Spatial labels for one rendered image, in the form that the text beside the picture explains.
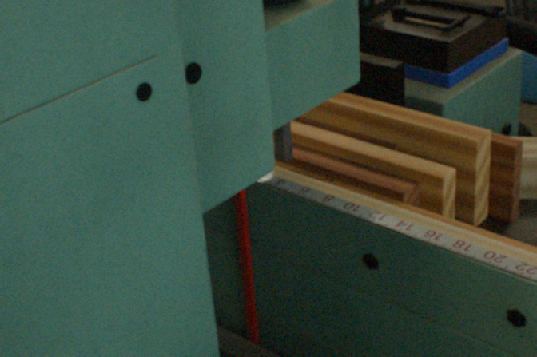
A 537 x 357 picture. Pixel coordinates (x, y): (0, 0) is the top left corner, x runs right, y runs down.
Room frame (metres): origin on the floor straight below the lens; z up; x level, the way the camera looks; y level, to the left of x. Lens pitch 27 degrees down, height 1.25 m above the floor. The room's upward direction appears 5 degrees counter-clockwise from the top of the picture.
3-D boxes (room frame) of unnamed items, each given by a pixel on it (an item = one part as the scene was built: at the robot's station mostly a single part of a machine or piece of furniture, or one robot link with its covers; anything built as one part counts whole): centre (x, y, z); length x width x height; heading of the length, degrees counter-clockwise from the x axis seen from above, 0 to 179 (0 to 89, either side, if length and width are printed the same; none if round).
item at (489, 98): (0.73, -0.13, 0.92); 0.15 x 0.13 x 0.09; 47
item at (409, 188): (0.60, -0.03, 0.92); 0.19 x 0.02 x 0.05; 47
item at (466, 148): (0.61, -0.08, 0.94); 0.18 x 0.02 x 0.07; 47
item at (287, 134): (0.58, -0.01, 0.97); 0.01 x 0.01 x 0.05; 47
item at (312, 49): (0.57, 0.00, 1.03); 0.14 x 0.07 x 0.09; 137
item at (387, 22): (0.74, -0.13, 0.99); 0.13 x 0.11 x 0.06; 47
